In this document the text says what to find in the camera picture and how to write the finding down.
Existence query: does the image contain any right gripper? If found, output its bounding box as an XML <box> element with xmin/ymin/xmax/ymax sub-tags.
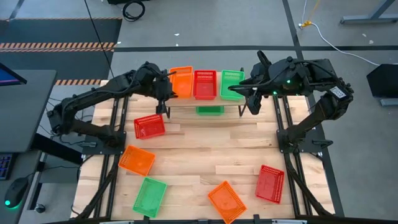
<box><xmin>245</xmin><ymin>90</ymin><xmax>265</xmax><ymax>115</ymax></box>

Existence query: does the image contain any desk monitor with blue screen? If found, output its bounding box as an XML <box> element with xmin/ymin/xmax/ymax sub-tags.
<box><xmin>0</xmin><ymin>62</ymin><xmax>28</xmax><ymax>87</ymax></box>

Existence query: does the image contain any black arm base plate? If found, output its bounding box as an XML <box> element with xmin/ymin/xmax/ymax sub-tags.
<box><xmin>275</xmin><ymin>129</ymin><xmax>333</xmax><ymax>154</ymax></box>
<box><xmin>81</xmin><ymin>130</ymin><xmax>127</xmax><ymax>156</ymax></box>

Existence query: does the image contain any red plastic basket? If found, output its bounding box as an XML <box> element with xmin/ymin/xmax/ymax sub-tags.
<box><xmin>192</xmin><ymin>70</ymin><xmax>218</xmax><ymax>101</ymax></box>
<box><xmin>133</xmin><ymin>113</ymin><xmax>166</xmax><ymax>140</ymax></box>
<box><xmin>255</xmin><ymin>164</ymin><xmax>285</xmax><ymax>205</ymax></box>

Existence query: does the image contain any black rig frame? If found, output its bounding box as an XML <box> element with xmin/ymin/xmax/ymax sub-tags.
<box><xmin>70</xmin><ymin>93</ymin><xmax>346</xmax><ymax>224</ymax></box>

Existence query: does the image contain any wooden shelf with black legs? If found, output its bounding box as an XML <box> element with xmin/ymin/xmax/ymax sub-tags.
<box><xmin>164</xmin><ymin>72</ymin><xmax>249</xmax><ymax>119</ymax></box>

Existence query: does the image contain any black desk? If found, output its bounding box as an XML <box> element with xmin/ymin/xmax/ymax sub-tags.
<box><xmin>0</xmin><ymin>69</ymin><xmax>58</xmax><ymax>154</ymax></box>

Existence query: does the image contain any white QR code tag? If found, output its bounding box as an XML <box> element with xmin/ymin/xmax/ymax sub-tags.
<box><xmin>329</xmin><ymin>86</ymin><xmax>346</xmax><ymax>100</ymax></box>

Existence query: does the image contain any black box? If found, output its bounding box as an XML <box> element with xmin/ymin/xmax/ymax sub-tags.
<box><xmin>366</xmin><ymin>63</ymin><xmax>398</xmax><ymax>99</ymax></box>

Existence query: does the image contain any orange plastic basket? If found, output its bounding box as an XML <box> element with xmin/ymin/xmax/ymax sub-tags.
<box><xmin>207</xmin><ymin>180</ymin><xmax>248</xmax><ymax>224</ymax></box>
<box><xmin>118</xmin><ymin>144</ymin><xmax>156</xmax><ymax>177</ymax></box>
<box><xmin>169</xmin><ymin>65</ymin><xmax>194</xmax><ymax>99</ymax></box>

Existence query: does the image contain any white floor cable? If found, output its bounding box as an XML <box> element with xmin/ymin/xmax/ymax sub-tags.
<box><xmin>298</xmin><ymin>0</ymin><xmax>382</xmax><ymax>67</ymax></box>

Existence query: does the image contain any black computer mouse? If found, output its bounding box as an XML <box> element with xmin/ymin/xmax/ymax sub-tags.
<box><xmin>4</xmin><ymin>177</ymin><xmax>29</xmax><ymax>210</ymax></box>

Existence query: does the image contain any gray metal table leg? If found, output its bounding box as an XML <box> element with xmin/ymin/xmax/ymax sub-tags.
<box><xmin>340</xmin><ymin>0</ymin><xmax>398</xmax><ymax>25</ymax></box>

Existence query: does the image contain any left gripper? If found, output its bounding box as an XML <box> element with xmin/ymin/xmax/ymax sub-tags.
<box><xmin>154</xmin><ymin>72</ymin><xmax>175</xmax><ymax>115</ymax></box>

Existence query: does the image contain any black keyboard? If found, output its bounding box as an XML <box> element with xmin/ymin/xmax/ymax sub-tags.
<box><xmin>0</xmin><ymin>153</ymin><xmax>16</xmax><ymax>181</ymax></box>

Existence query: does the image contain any black floor mat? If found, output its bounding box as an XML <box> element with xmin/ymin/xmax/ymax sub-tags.
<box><xmin>0</xmin><ymin>17</ymin><xmax>123</xmax><ymax>81</ymax></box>

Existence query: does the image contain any green plastic basket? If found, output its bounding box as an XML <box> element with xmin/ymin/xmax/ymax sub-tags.
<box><xmin>132</xmin><ymin>177</ymin><xmax>168</xmax><ymax>218</ymax></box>
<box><xmin>220</xmin><ymin>69</ymin><xmax>246</xmax><ymax>101</ymax></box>
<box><xmin>195</xmin><ymin>106</ymin><xmax>225</xmax><ymax>116</ymax></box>

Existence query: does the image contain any thin black cable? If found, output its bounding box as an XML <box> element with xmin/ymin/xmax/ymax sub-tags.
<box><xmin>83</xmin><ymin>0</ymin><xmax>115</xmax><ymax>78</ymax></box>

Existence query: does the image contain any coiled black cable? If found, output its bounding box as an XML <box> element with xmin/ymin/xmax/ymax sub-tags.
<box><xmin>122</xmin><ymin>0</ymin><xmax>146</xmax><ymax>22</ymax></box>

